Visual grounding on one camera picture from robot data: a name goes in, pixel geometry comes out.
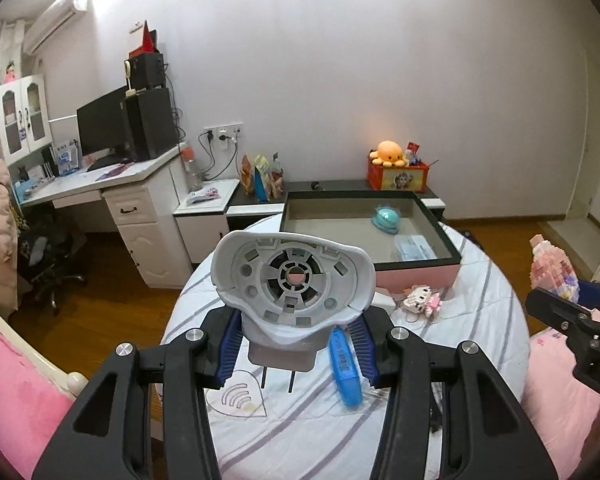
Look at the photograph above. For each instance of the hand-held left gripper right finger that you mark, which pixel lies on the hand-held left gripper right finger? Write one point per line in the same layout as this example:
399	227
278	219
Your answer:
362	355

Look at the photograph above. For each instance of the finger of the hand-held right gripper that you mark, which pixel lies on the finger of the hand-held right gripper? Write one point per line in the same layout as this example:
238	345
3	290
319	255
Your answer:
555	310
592	294

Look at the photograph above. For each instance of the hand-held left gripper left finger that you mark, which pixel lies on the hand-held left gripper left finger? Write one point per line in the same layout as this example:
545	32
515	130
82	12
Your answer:
227	360

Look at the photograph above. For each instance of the pink donut block figure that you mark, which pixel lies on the pink donut block figure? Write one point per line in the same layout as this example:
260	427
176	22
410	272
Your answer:
550	270

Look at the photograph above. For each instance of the white cat block figure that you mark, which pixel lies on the white cat block figure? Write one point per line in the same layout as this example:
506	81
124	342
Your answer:
420	300

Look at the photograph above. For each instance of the white plug-in device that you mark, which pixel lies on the white plug-in device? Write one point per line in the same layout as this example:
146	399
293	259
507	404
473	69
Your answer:
290	280

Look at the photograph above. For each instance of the clear plastic case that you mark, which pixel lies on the clear plastic case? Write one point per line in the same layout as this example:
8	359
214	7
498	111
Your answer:
412	247

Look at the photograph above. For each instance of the teal round toy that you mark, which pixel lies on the teal round toy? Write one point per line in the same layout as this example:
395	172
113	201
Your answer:
386	218

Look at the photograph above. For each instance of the pink storage box black rim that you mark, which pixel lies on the pink storage box black rim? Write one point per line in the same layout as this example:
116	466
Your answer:
330	220

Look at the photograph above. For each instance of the pink quilt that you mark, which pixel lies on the pink quilt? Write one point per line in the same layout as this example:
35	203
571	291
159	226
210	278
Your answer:
555	400

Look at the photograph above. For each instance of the white-top nightstand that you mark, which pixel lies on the white-top nightstand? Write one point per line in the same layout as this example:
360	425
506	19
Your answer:
200	230

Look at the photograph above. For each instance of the white door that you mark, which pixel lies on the white door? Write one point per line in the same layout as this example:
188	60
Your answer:
580	160

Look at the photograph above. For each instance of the white desk with drawers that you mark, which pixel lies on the white desk with drawers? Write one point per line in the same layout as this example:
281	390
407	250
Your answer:
145	225

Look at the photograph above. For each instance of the pink and white packet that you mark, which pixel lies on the pink and white packet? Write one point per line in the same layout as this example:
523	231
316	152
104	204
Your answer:
202	196

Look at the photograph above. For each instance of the red and yellow toy box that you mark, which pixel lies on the red and yellow toy box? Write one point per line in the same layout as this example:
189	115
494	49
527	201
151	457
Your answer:
400	177

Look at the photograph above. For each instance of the yellow and blue snack bag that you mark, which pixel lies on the yellow and blue snack bag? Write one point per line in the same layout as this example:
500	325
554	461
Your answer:
262	180

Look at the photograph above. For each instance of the orange snack bag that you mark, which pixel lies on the orange snack bag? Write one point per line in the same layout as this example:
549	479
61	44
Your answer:
246	175

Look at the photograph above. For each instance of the pale snack bag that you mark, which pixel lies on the pale snack bag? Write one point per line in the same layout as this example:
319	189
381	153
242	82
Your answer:
278	175

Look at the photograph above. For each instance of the clear bottle with orange cap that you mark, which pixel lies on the clear bottle with orange cap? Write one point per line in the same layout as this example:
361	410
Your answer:
192	170

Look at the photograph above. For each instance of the orange octopus plush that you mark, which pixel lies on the orange octopus plush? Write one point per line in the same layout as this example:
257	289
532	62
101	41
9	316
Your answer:
390	152

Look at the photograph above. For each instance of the red snack pack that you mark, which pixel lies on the red snack pack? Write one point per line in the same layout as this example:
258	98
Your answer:
413	152

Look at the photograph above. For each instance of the black office chair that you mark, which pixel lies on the black office chair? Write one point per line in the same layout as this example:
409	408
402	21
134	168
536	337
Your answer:
45	255

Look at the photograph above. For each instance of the black keyboard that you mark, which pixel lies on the black keyboard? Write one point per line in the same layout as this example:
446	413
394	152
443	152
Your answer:
107	161

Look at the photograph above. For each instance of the black computer tower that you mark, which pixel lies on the black computer tower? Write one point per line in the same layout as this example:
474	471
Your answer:
150	125

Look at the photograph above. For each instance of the blue and white box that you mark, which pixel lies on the blue and white box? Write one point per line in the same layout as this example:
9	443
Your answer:
66	160

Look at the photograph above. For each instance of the black computer monitor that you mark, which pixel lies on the black computer monitor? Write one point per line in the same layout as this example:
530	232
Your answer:
102	120

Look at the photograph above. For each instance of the black speaker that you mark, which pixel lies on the black speaker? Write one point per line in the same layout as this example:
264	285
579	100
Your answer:
147	71

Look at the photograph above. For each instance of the small yellow round gadget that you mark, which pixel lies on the small yellow round gadget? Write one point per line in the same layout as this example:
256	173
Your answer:
128	72

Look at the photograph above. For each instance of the white glass-door cabinet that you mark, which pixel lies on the white glass-door cabinet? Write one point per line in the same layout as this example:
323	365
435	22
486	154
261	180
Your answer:
20	115

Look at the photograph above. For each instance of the red paper bag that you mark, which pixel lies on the red paper bag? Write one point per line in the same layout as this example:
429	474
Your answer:
145	40

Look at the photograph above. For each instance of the small pink doll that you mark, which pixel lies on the small pink doll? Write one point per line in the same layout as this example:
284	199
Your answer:
10	72

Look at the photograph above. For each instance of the white air conditioner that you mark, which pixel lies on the white air conditioner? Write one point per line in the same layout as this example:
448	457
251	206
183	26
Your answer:
55	20

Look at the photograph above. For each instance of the pink padded bed frame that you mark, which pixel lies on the pink padded bed frame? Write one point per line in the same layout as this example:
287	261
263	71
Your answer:
15	410

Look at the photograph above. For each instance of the white wall socket strip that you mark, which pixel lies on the white wall socket strip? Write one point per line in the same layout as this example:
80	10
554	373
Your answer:
230	127

